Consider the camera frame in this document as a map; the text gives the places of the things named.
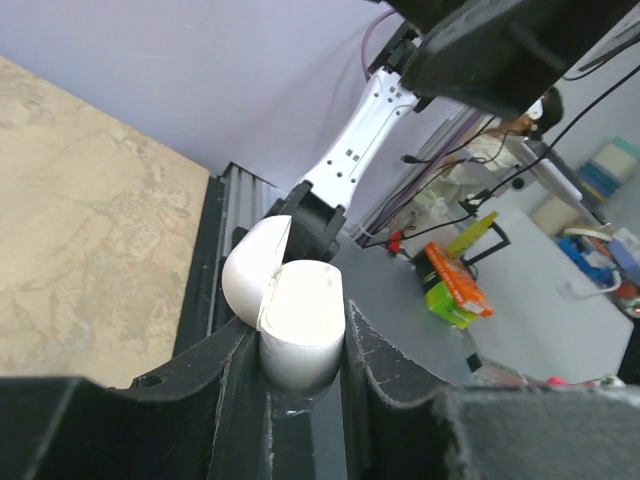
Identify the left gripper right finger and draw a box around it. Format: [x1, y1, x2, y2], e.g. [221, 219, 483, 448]
[342, 302, 639, 479]

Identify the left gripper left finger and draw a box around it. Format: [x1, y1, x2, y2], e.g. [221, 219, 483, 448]
[1, 319, 260, 479]

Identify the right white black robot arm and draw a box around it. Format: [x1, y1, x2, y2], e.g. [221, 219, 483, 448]
[272, 0, 633, 261]

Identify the orange green cardboard box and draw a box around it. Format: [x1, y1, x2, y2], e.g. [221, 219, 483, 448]
[424, 242, 494, 330]

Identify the white earbud charging case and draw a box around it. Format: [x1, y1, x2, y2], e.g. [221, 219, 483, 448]
[222, 215, 346, 393]

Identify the grey side table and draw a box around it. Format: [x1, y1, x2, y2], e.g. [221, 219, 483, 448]
[332, 233, 477, 386]

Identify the person in background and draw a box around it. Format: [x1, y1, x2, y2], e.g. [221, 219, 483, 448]
[430, 87, 564, 203]

